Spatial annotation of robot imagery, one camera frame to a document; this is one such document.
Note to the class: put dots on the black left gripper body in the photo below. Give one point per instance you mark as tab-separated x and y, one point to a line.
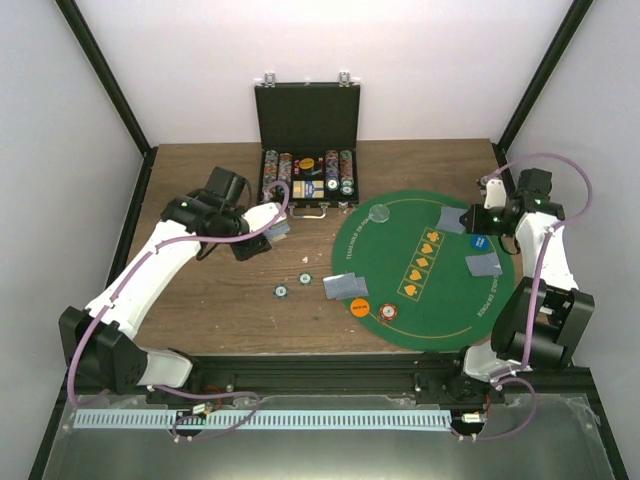
241	251

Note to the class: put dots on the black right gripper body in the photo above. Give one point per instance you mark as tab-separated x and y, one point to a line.
492	226

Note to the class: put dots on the blue small blind button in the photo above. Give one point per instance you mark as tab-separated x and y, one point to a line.
480	243

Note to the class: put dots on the grey playing card deck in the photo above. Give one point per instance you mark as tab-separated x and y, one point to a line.
277	232

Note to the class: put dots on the blue poker chip stack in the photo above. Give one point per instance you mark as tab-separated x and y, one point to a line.
281	291

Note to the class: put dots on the clear dealer button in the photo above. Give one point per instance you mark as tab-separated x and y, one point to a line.
379	213

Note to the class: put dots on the red poker chip stack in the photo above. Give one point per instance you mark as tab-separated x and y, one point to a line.
387	313

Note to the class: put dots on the orange big blind button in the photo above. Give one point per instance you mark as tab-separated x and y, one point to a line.
360	308

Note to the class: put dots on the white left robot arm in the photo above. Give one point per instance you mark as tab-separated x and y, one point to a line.
99	339

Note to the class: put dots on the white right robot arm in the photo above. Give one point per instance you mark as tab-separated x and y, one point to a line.
545	317

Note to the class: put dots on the round green poker mat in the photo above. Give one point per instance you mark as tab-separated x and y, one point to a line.
408	262

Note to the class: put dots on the boxed card decks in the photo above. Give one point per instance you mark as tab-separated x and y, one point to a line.
308	189

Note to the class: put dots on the chip row far left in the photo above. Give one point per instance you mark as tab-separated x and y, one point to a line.
269	173

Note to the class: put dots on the chip row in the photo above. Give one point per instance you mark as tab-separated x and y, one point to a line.
269	173
346	172
332	172
285	165

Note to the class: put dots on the yellow dealer chip in case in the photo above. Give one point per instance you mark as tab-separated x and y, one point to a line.
306	163

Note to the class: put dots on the chip row far right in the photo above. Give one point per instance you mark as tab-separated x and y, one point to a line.
346	172

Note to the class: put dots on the black poker chip case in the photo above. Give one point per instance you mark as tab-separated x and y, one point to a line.
307	119

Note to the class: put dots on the light blue slotted strip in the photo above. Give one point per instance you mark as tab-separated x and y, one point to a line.
404	420

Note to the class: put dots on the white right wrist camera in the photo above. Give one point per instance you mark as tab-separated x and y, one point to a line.
494	193

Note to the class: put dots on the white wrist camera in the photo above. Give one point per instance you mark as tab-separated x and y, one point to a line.
494	193
259	216

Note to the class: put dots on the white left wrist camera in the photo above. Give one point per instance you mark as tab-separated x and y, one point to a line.
259	216

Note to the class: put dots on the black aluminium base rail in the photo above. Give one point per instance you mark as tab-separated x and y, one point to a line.
429	378

